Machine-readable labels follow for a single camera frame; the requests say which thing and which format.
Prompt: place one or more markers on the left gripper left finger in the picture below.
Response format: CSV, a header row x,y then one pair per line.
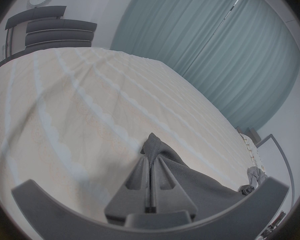
x,y
132,191

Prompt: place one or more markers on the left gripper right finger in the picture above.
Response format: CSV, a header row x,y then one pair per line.
x,y
170,196

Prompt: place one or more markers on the black T-shirt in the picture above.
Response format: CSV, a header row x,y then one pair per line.
x,y
202,184

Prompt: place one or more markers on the bed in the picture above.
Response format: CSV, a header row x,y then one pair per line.
x,y
90,109

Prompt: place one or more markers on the grey garment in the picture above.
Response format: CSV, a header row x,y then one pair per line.
x,y
258,176

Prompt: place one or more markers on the white printed pillow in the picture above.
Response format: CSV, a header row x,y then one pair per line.
x,y
252,154

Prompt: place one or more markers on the grey bedside table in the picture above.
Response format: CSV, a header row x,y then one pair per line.
x,y
252,134

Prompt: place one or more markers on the blue-green curtain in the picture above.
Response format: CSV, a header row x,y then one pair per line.
x,y
177,21
252,71

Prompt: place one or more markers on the black dressing table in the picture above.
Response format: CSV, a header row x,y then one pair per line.
x,y
35,14

